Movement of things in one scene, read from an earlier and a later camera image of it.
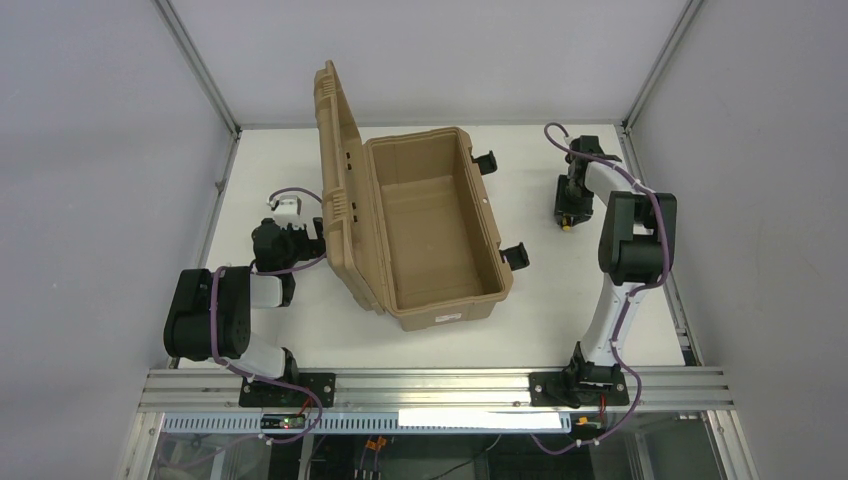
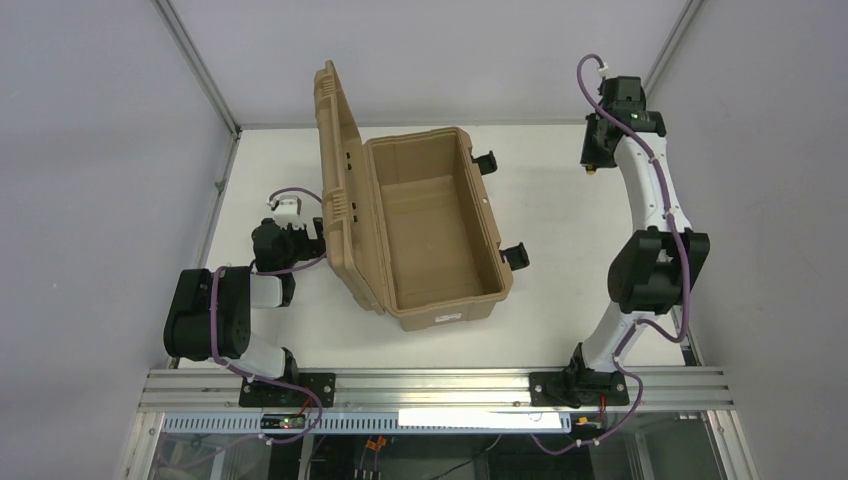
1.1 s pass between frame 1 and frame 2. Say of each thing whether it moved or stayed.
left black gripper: stayed
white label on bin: stayed
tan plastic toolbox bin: stayed
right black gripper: moved
